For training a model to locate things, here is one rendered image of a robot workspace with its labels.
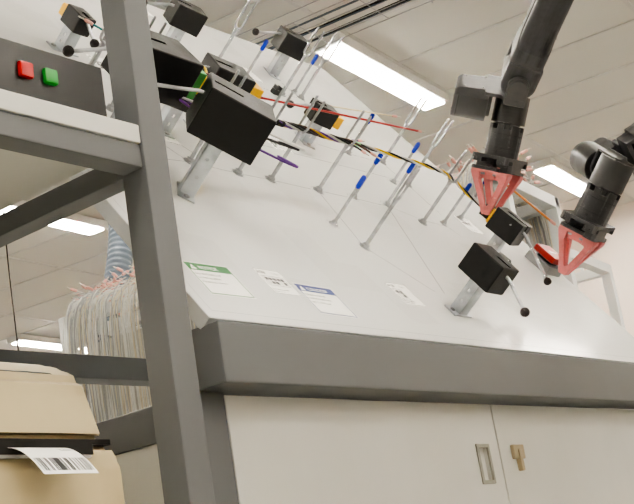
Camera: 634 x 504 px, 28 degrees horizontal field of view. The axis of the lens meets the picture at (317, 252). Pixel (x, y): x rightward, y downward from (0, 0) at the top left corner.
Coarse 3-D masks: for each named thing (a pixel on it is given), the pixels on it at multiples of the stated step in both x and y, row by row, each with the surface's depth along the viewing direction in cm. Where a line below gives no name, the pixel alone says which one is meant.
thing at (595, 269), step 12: (576, 252) 493; (588, 264) 502; (600, 264) 516; (576, 276) 531; (588, 276) 528; (600, 276) 528; (612, 276) 525; (612, 288) 522; (612, 300) 521; (612, 312) 521; (624, 324) 521
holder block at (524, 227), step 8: (504, 208) 210; (496, 216) 209; (504, 216) 208; (512, 216) 208; (488, 224) 210; (496, 224) 209; (504, 224) 208; (512, 224) 208; (520, 224) 207; (528, 224) 210; (496, 232) 209; (504, 232) 208; (512, 232) 208; (520, 232) 207; (504, 240) 208; (512, 240) 208; (520, 240) 210
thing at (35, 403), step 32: (0, 384) 112; (32, 384) 115; (64, 384) 119; (0, 416) 109; (32, 416) 112; (64, 416) 116; (0, 448) 105; (96, 448) 117; (0, 480) 104; (32, 480) 107; (64, 480) 110; (96, 480) 113
